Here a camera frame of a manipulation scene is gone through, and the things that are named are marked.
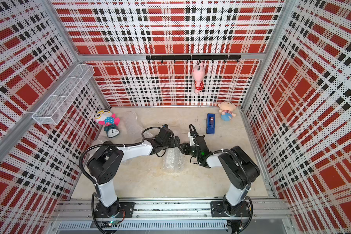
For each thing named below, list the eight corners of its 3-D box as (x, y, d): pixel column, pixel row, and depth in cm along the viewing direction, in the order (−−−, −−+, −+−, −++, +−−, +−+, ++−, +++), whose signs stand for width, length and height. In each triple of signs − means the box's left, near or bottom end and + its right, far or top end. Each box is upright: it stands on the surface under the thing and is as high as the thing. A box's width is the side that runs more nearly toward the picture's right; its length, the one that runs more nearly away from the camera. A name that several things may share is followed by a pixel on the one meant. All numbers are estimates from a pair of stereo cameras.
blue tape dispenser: (205, 133, 107) (206, 128, 102) (206, 118, 117) (207, 112, 111) (213, 134, 107) (215, 128, 101) (213, 119, 116) (215, 113, 111)
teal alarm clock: (109, 139, 103) (105, 132, 97) (108, 134, 106) (103, 127, 100) (120, 134, 106) (116, 127, 100) (119, 129, 109) (114, 122, 102)
